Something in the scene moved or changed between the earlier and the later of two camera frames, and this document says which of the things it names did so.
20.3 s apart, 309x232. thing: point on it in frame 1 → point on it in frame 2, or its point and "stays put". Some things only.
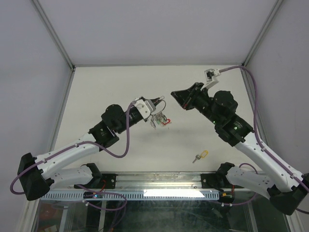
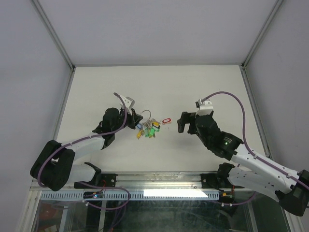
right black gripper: (184, 96) → (186, 118)
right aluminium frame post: (274, 8) stays put
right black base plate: (210, 181) stays put
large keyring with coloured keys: (160, 118) → (148, 127)
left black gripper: (154, 101) → (134, 119)
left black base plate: (105, 181) stays put
